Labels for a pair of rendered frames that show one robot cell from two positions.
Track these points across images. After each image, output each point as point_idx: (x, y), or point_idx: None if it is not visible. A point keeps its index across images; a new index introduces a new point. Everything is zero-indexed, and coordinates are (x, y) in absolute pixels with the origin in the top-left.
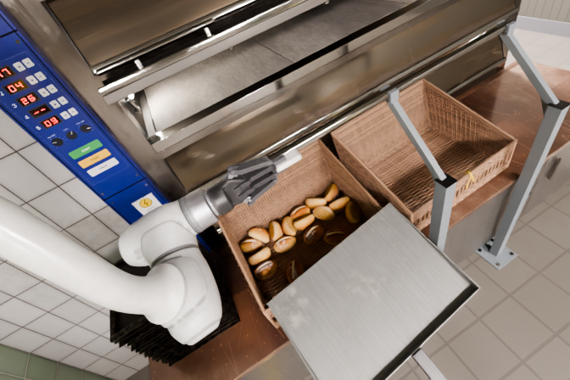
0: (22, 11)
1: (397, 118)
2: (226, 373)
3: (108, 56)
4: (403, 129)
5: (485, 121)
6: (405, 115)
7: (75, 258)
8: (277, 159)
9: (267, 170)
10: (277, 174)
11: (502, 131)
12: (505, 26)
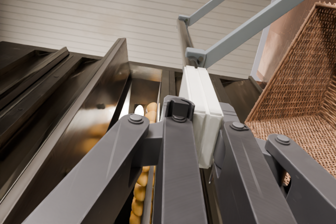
0: None
1: (233, 46)
2: None
3: None
4: (253, 36)
5: (295, 40)
6: (228, 35)
7: None
8: (162, 114)
9: (176, 136)
10: (237, 124)
11: (306, 19)
12: (179, 19)
